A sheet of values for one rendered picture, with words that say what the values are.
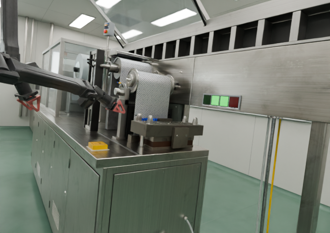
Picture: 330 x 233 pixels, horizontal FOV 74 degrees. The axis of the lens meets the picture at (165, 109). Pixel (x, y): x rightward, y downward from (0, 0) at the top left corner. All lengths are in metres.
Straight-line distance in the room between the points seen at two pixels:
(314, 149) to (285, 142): 2.44
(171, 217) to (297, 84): 0.87
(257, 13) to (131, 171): 0.94
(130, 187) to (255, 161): 2.99
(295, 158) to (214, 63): 2.52
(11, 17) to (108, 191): 0.85
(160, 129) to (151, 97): 0.26
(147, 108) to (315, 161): 0.86
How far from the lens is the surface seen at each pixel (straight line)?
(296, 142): 3.53
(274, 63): 1.07
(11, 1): 1.22
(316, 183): 1.18
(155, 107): 1.32
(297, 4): 1.12
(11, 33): 1.19
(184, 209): 1.32
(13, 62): 0.88
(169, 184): 1.18
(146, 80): 1.28
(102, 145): 1.06
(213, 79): 1.25
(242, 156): 3.95
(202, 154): 1.27
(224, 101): 1.18
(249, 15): 1.22
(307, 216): 1.23
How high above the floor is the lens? 1.17
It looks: 3 degrees down
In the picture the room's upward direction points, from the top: 6 degrees clockwise
